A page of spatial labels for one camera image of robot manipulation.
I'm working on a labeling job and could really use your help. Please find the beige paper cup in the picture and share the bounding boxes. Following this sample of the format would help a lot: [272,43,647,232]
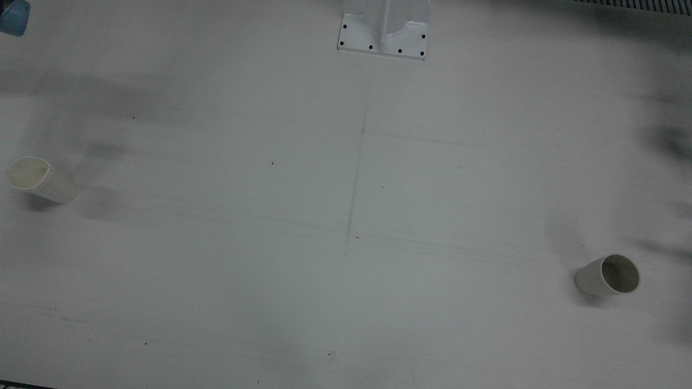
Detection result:
[575,254,641,296]

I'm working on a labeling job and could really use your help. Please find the slatted metal grille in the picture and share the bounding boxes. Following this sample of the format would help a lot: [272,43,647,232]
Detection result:
[573,0,692,12]

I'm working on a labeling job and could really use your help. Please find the paper cup with liquid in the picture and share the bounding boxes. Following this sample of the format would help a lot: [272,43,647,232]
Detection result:
[6,156,80,205]

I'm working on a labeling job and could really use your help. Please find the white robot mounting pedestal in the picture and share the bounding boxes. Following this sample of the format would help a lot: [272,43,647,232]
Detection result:
[337,0,431,61]

